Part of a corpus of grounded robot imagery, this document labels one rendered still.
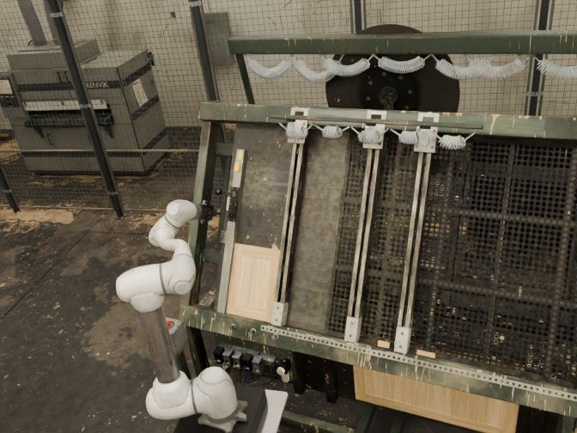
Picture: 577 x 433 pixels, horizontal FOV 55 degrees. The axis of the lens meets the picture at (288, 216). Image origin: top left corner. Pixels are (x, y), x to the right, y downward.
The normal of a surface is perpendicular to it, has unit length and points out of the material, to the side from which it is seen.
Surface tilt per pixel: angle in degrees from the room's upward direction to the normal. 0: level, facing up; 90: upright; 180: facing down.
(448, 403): 90
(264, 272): 57
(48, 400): 0
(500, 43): 90
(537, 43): 90
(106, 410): 0
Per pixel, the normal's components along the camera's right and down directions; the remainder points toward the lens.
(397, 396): -0.40, 0.50
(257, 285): -0.40, -0.04
